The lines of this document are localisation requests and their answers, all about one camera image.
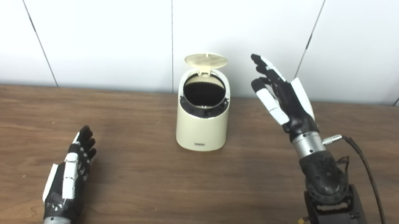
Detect cream round bin lid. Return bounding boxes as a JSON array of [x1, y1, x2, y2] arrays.
[[183, 50, 229, 79]]

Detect cream-colored desktop trash bin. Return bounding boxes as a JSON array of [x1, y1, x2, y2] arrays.
[[172, 50, 237, 154]]

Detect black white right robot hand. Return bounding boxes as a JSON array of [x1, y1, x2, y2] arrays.
[[241, 53, 328, 144]]

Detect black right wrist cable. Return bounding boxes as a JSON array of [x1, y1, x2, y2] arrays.
[[312, 132, 399, 224]]

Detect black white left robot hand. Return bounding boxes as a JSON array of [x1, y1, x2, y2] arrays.
[[40, 121, 100, 224]]

